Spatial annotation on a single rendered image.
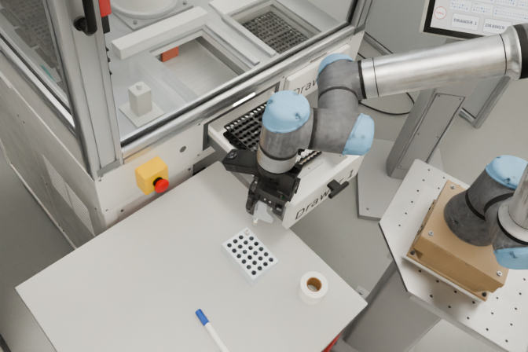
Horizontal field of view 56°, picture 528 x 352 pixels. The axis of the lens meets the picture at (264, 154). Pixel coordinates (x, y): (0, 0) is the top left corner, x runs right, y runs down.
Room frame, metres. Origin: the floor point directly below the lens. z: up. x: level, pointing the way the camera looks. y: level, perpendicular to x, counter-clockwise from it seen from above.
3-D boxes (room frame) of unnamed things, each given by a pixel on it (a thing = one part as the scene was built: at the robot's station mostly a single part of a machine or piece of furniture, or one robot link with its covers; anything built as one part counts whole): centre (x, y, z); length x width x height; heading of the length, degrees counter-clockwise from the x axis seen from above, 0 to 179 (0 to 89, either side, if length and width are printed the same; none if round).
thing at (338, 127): (0.63, -0.12, 1.28); 0.11 x 0.11 x 0.08; 5
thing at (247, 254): (0.61, -0.01, 0.78); 0.12 x 0.08 x 0.04; 50
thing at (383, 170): (1.59, -0.70, 0.51); 0.50 x 0.45 x 1.02; 3
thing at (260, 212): (0.59, -0.02, 1.01); 0.06 x 0.03 x 0.09; 69
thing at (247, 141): (0.92, -0.02, 0.87); 0.22 x 0.18 x 0.06; 52
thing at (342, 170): (0.80, -0.18, 0.87); 0.29 x 0.02 x 0.11; 142
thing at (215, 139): (0.93, -0.01, 0.86); 0.40 x 0.26 x 0.06; 52
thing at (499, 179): (0.78, -0.58, 1.03); 0.13 x 0.12 x 0.14; 5
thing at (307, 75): (1.25, -0.12, 0.87); 0.29 x 0.02 x 0.11; 142
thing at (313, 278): (0.56, -0.18, 0.78); 0.07 x 0.07 x 0.04
